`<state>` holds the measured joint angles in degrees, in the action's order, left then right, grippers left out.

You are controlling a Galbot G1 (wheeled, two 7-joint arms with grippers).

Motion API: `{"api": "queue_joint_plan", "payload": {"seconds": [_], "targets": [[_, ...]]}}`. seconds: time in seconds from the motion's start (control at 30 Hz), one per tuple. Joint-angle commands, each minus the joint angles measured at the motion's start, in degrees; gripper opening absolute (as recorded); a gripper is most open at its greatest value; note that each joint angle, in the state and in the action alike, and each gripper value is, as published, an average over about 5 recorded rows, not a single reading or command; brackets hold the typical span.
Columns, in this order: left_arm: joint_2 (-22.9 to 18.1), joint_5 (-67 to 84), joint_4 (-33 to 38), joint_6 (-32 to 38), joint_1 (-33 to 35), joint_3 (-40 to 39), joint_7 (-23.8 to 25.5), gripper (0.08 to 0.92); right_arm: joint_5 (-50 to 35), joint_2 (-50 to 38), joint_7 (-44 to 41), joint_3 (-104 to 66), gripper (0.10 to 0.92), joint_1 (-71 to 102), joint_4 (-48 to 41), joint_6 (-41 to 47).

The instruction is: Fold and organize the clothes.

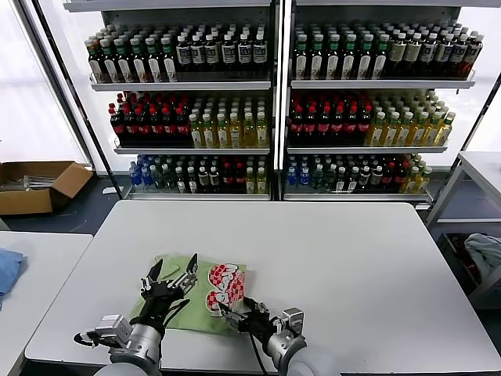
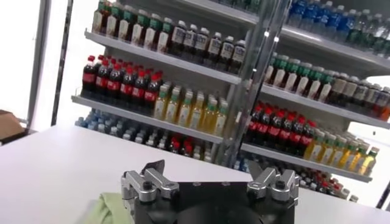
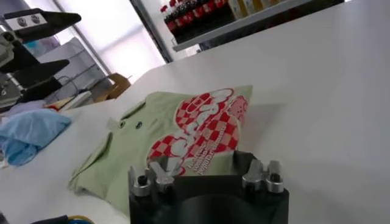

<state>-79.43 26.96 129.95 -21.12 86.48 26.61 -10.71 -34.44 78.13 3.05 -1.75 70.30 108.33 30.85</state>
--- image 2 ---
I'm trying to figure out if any yellow drink bottle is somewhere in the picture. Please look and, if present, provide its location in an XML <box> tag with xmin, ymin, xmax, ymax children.
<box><xmin>359</xmin><ymin>147</ymin><xmax>380</xmax><ymax>177</ymax></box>
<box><xmin>177</xmin><ymin>93</ymin><xmax>194</xmax><ymax>127</ymax></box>
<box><xmin>165</xmin><ymin>89</ymin><xmax>181</xmax><ymax>123</ymax></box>
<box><xmin>339</xmin><ymin>141</ymin><xmax>357</xmax><ymax>171</ymax></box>
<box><xmin>213</xmin><ymin>102</ymin><xmax>229</xmax><ymax>137</ymax></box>
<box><xmin>153</xmin><ymin>86</ymin><xmax>170</xmax><ymax>120</ymax></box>
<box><xmin>330</xmin><ymin>138</ymin><xmax>347</xmax><ymax>168</ymax></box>
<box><xmin>188</xmin><ymin>94</ymin><xmax>205</xmax><ymax>130</ymax></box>
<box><xmin>303</xmin><ymin>130</ymin><xmax>325</xmax><ymax>162</ymax></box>
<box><xmin>350</xmin><ymin>144</ymin><xmax>368</xmax><ymax>173</ymax></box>
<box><xmin>318</xmin><ymin>135</ymin><xmax>336</xmax><ymax>165</ymax></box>
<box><xmin>200</xmin><ymin>99</ymin><xmax>219</xmax><ymax>134</ymax></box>

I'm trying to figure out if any green polo shirt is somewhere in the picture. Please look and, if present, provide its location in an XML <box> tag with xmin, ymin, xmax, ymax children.
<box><xmin>82</xmin><ymin>191</ymin><xmax>135</xmax><ymax>224</ymax></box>

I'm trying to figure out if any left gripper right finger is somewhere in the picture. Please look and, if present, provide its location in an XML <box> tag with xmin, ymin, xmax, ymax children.
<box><xmin>246</xmin><ymin>160</ymin><xmax>300</xmax><ymax>208</ymax></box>

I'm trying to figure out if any blue label water bottle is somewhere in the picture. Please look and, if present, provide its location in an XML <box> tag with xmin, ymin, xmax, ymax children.
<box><xmin>313</xmin><ymin>1</ymin><xmax>333</xmax><ymax>33</ymax></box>
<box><xmin>288</xmin><ymin>0</ymin><xmax>307</xmax><ymax>27</ymax></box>
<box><xmin>325</xmin><ymin>5</ymin><xmax>344</xmax><ymax>37</ymax></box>
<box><xmin>300</xmin><ymin>0</ymin><xmax>319</xmax><ymax>30</ymax></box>
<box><xmin>336</xmin><ymin>9</ymin><xmax>356</xmax><ymax>42</ymax></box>

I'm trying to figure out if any dark bottle navy label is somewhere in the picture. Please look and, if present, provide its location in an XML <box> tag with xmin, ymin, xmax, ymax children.
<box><xmin>169</xmin><ymin>20</ymin><xmax>187</xmax><ymax>57</ymax></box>
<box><xmin>218</xmin><ymin>35</ymin><xmax>235</xmax><ymax>71</ymax></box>
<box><xmin>206</xmin><ymin>32</ymin><xmax>223</xmax><ymax>68</ymax></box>
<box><xmin>194</xmin><ymin>27</ymin><xmax>211</xmax><ymax>63</ymax></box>
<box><xmin>230</xmin><ymin>39</ymin><xmax>247</xmax><ymax>75</ymax></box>
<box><xmin>182</xmin><ymin>24</ymin><xmax>199</xmax><ymax>60</ymax></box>

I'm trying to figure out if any red cap cola bottle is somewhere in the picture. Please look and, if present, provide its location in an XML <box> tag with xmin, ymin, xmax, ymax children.
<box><xmin>268</xmin><ymin>110</ymin><xmax>286</xmax><ymax>150</ymax></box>
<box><xmin>81</xmin><ymin>55</ymin><xmax>98</xmax><ymax>92</ymax></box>
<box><xmin>289</xmin><ymin>116</ymin><xmax>307</xmax><ymax>155</ymax></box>
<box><xmin>257</xmin><ymin>107</ymin><xmax>274</xmax><ymax>146</ymax></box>
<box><xmin>278</xmin><ymin>113</ymin><xmax>296</xmax><ymax>153</ymax></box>
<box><xmin>143</xmin><ymin>73</ymin><xmax>162</xmax><ymax>110</ymax></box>
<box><xmin>247</xmin><ymin>105</ymin><xmax>264</xmax><ymax>142</ymax></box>
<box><xmin>131</xmin><ymin>70</ymin><xmax>147</xmax><ymax>106</ymax></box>
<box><xmin>106</xmin><ymin>63</ymin><xmax>123</xmax><ymax>100</ymax></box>
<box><xmin>119</xmin><ymin>66</ymin><xmax>135</xmax><ymax>103</ymax></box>
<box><xmin>300</xmin><ymin>120</ymin><xmax>317</xmax><ymax>158</ymax></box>
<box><xmin>94</xmin><ymin>59</ymin><xmax>110</xmax><ymax>97</ymax></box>

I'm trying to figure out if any dark bottle green cap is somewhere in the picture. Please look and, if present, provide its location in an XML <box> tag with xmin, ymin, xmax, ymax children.
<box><xmin>264</xmin><ymin>56</ymin><xmax>280</xmax><ymax>85</ymax></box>
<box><xmin>105</xmin><ymin>4</ymin><xmax>120</xmax><ymax>38</ymax></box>
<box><xmin>318</xmin><ymin>71</ymin><xmax>335</xmax><ymax>103</ymax></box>
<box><xmin>92</xmin><ymin>1</ymin><xmax>106</xmax><ymax>34</ymax></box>
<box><xmin>296</xmin><ymin>62</ymin><xmax>313</xmax><ymax>96</ymax></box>
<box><xmin>130</xmin><ymin>11</ymin><xmax>147</xmax><ymax>46</ymax></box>
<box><xmin>143</xmin><ymin>15</ymin><xmax>161</xmax><ymax>50</ymax></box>
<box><xmin>157</xmin><ymin>18</ymin><xmax>174</xmax><ymax>54</ymax></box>
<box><xmin>285</xmin><ymin>59</ymin><xmax>301</xmax><ymax>92</ymax></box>
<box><xmin>307</xmin><ymin>67</ymin><xmax>324</xmax><ymax>100</ymax></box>
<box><xmin>118</xmin><ymin>7</ymin><xmax>134</xmax><ymax>42</ymax></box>
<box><xmin>272</xmin><ymin>56</ymin><xmax>289</xmax><ymax>89</ymax></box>

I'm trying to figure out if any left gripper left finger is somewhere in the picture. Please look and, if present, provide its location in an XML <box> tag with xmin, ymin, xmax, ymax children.
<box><xmin>121</xmin><ymin>159</ymin><xmax>180</xmax><ymax>211</ymax></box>

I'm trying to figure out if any dark bottle beige label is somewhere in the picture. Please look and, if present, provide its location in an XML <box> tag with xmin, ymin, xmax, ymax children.
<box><xmin>328</xmin><ymin>72</ymin><xmax>348</xmax><ymax>106</ymax></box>
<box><xmin>341</xmin><ymin>76</ymin><xmax>360</xmax><ymax>110</ymax></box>

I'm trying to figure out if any black window frame post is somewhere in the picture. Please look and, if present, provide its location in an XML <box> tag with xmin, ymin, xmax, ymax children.
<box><xmin>51</xmin><ymin>0</ymin><xmax>74</xmax><ymax>126</ymax></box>
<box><xmin>375</xmin><ymin>181</ymin><xmax>390</xmax><ymax>211</ymax></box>

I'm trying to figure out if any gray metal shelf board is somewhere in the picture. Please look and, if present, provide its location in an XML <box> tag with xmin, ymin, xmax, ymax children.
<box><xmin>260</xmin><ymin>84</ymin><xmax>390</xmax><ymax>130</ymax></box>
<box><xmin>84</xmin><ymin>29</ymin><xmax>242</xmax><ymax>86</ymax></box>
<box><xmin>280</xmin><ymin>26</ymin><xmax>390</xmax><ymax>72</ymax></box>
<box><xmin>240</xmin><ymin>142</ymin><xmax>373</xmax><ymax>183</ymax></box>
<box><xmin>179</xmin><ymin>0</ymin><xmax>260</xmax><ymax>27</ymax></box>
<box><xmin>71</xmin><ymin>94</ymin><xmax>223</xmax><ymax>144</ymax></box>

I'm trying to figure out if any brown cardboard box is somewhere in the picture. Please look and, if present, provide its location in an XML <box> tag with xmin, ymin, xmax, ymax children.
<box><xmin>0</xmin><ymin>110</ymin><xmax>27</xmax><ymax>144</ymax></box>

